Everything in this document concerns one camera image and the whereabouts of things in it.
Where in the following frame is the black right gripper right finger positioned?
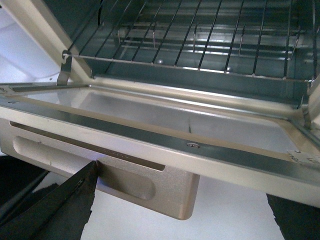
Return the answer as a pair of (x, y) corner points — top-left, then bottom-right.
(266, 194), (320, 240)

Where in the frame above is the cream Toshiba toaster oven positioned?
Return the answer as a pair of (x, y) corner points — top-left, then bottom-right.
(0, 0), (320, 136)

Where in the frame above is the glass oven door with handle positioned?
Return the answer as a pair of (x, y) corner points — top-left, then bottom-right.
(0, 82), (320, 220)

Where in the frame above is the wire oven rack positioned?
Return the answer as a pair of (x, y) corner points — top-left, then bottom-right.
(62, 0), (320, 83)

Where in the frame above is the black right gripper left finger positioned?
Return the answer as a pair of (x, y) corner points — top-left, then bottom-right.
(0, 161), (98, 240)

